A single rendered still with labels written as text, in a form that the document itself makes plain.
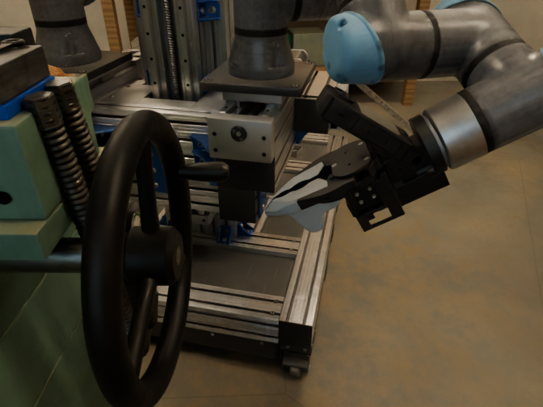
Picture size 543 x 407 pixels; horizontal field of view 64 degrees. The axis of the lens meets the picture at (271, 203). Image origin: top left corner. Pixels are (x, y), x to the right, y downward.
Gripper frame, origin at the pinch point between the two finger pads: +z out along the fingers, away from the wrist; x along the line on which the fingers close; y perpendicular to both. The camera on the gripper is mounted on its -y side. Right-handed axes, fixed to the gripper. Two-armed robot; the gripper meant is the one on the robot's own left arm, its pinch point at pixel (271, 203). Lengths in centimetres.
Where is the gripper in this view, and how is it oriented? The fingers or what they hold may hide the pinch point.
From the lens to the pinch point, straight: 53.5
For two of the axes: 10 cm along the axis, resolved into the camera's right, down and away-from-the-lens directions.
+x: 0.1, -5.3, 8.5
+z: -8.6, 4.3, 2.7
